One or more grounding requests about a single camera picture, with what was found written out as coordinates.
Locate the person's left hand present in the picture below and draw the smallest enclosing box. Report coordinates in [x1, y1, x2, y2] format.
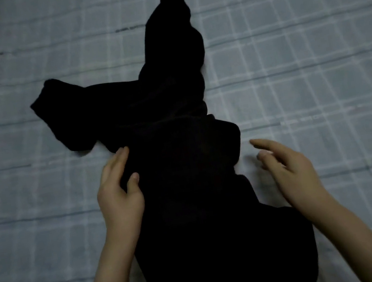
[89, 144, 153, 253]

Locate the person's right hand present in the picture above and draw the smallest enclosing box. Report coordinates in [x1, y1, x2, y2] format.
[249, 127, 337, 227]

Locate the black hoodie with white lettering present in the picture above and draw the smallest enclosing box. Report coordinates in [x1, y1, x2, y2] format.
[13, 0, 324, 282]

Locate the bed with blue plaid sheet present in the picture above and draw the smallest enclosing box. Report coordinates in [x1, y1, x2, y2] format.
[0, 0, 372, 282]

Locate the person's right forearm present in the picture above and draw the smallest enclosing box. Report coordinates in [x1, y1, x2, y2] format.
[299, 190, 372, 282]

